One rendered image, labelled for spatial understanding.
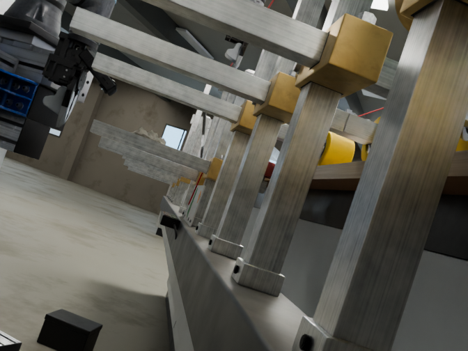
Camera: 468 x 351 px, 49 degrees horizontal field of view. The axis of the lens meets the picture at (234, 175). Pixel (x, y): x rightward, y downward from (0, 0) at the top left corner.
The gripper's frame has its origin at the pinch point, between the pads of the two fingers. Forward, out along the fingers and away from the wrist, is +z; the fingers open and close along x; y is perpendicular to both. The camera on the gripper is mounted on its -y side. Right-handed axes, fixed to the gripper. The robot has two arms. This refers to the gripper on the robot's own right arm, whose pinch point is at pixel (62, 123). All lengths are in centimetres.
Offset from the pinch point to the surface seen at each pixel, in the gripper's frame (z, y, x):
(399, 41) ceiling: -251, -243, -461
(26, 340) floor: 83, 2, -95
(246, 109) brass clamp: -12.5, -35.9, 30.0
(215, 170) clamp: -1.5, -36.7, 5.1
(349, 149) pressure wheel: -13, -57, 29
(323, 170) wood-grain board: -6, -52, 35
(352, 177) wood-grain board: -5, -52, 50
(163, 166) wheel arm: 0.7, -25.3, -23.4
